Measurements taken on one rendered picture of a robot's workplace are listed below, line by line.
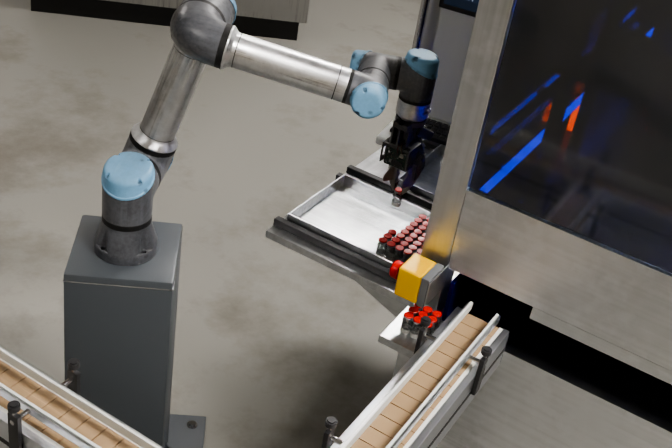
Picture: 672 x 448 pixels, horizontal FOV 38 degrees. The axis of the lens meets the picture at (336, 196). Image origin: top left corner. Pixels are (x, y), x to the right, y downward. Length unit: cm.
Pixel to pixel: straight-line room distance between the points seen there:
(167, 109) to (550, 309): 97
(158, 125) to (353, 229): 53
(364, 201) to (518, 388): 65
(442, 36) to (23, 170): 194
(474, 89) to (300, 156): 259
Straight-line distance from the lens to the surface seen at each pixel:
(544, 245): 195
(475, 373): 195
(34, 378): 180
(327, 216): 240
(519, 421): 220
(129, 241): 230
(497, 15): 182
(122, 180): 222
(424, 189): 252
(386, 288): 220
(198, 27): 204
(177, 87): 224
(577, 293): 197
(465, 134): 192
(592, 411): 211
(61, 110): 464
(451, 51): 303
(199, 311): 344
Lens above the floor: 219
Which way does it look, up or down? 32 degrees down
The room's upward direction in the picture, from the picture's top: 9 degrees clockwise
